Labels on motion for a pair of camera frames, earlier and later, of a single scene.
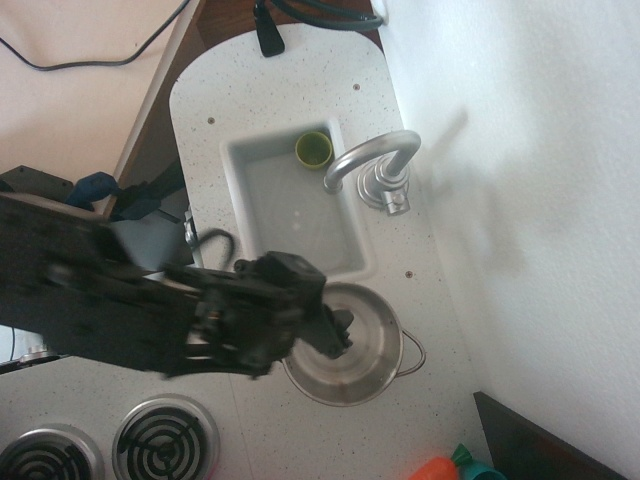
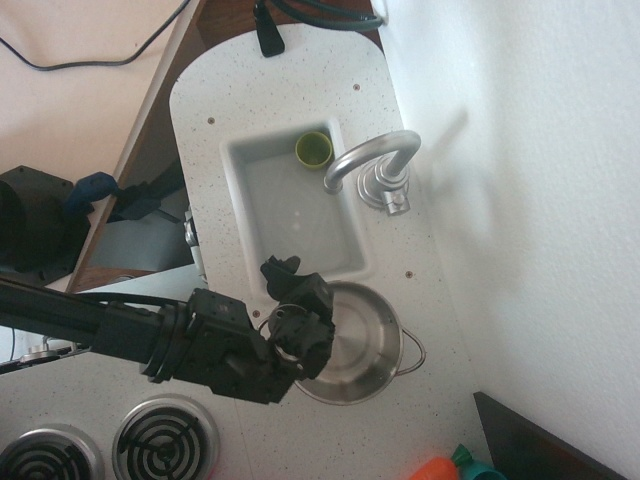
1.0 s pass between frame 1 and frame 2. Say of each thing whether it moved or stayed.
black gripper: moved
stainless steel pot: stayed
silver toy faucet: stayed
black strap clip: stayed
